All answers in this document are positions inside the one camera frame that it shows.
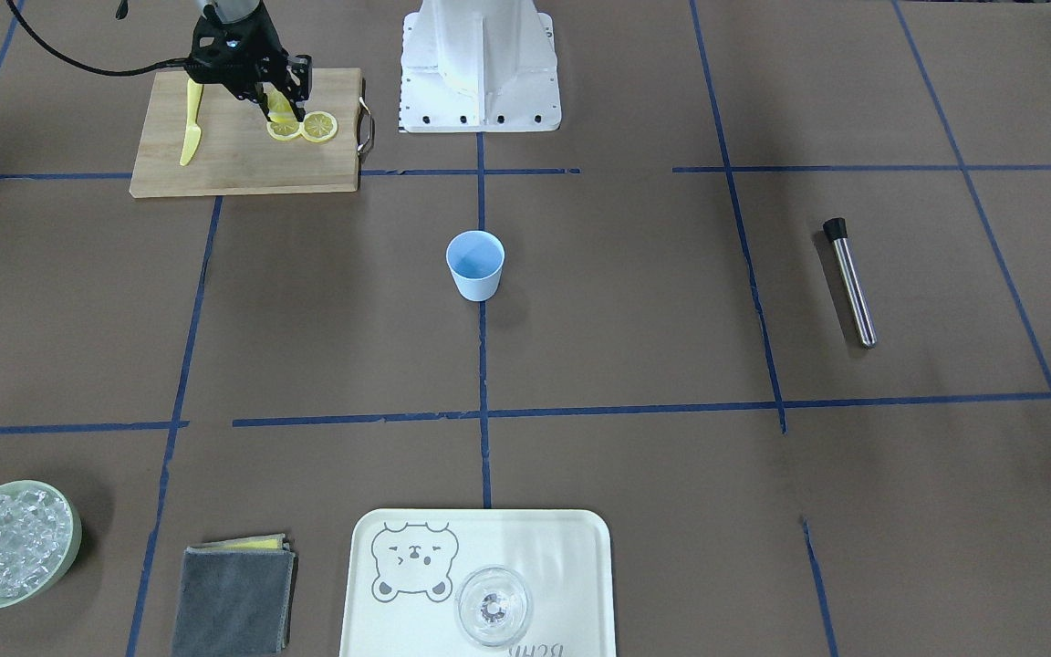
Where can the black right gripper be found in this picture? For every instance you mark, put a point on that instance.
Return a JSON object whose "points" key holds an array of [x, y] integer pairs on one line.
{"points": [[263, 85]]}

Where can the lemon slice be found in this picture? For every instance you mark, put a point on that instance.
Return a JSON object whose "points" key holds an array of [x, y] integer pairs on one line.
{"points": [[278, 108], [318, 126], [284, 130]]}

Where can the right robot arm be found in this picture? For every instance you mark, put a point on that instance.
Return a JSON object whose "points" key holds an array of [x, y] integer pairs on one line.
{"points": [[230, 11]]}

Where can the blue paper cup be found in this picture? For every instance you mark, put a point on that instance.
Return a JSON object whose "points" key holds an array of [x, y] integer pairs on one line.
{"points": [[475, 259]]}

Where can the wooden cutting board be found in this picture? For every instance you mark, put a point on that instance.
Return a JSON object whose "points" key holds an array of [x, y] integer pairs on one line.
{"points": [[236, 156]]}

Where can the yellow plastic knife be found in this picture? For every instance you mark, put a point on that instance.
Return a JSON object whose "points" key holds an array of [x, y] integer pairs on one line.
{"points": [[192, 133]]}

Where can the steel muddler black tip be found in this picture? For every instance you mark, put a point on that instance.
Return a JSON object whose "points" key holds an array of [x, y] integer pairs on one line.
{"points": [[837, 233]]}

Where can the cream bear tray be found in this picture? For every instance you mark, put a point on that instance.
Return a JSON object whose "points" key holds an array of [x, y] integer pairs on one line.
{"points": [[407, 566]]}

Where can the grey folded cloth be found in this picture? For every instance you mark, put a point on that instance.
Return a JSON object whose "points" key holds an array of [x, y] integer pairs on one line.
{"points": [[234, 597]]}

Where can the green bowl of ice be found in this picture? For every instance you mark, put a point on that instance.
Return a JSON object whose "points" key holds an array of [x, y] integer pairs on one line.
{"points": [[40, 535]]}

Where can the clear wine glass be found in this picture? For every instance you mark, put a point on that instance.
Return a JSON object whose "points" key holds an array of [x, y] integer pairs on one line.
{"points": [[494, 608]]}

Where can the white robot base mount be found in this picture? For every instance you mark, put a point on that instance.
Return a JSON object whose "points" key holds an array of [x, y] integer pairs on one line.
{"points": [[479, 67]]}

